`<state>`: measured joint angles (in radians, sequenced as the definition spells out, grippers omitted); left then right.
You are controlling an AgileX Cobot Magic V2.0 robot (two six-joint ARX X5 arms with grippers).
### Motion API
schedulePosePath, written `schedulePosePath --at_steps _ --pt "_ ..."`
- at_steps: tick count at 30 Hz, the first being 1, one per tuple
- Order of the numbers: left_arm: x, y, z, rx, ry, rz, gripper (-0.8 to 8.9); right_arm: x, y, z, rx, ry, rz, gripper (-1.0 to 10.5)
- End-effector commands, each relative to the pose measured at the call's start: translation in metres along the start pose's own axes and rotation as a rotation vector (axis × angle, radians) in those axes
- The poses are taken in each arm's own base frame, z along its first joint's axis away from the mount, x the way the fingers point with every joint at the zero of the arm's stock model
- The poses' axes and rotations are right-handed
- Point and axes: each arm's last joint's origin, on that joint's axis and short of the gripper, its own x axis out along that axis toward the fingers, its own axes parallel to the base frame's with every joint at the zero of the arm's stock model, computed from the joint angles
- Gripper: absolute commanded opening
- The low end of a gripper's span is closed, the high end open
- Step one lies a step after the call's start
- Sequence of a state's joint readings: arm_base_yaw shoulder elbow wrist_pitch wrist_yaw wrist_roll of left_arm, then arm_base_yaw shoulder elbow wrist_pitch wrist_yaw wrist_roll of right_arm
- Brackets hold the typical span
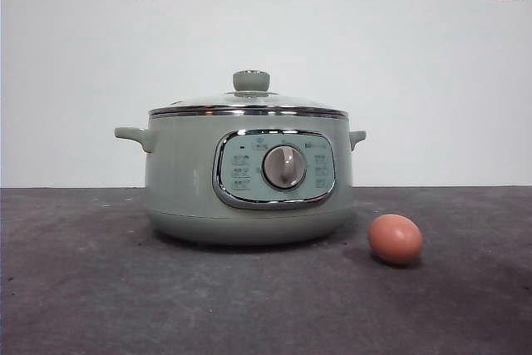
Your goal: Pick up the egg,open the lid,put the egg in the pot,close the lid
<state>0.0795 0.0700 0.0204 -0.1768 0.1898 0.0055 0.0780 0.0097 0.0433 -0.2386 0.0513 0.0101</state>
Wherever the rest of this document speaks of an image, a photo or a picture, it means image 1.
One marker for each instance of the glass lid with green knob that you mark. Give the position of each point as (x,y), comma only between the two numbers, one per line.
(251,80)

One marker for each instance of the sage green electric cooking pot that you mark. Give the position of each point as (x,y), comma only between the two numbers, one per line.
(183,180)

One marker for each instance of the brown egg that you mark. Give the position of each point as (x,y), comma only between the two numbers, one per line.
(395,239)

